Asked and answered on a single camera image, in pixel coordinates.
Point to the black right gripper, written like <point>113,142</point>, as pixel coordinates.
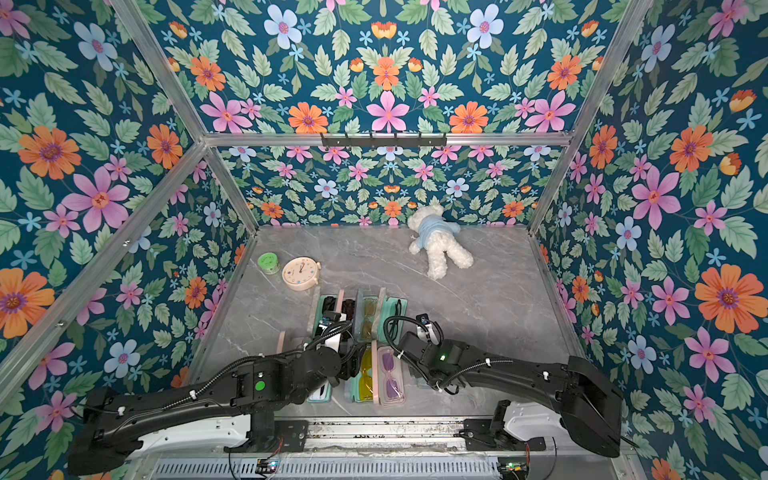
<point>409,339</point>

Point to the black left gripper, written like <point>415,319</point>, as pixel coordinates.
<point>346,372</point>

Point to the pink case with purple glasses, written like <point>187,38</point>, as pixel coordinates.
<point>389,385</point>

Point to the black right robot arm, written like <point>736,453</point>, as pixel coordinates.
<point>588,403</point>

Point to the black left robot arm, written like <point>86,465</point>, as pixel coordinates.
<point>115,424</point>

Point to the grey case with olive glasses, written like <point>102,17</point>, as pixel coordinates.
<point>368,307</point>

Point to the cream round alarm clock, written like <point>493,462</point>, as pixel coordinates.
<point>301,273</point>

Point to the green lidded round container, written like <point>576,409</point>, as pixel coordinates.
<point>269,263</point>

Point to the white teddy bear blue shirt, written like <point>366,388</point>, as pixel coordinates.
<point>437,238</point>

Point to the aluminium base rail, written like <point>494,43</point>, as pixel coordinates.
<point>443,434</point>

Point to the black hook rail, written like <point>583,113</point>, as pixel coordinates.
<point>371,140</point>

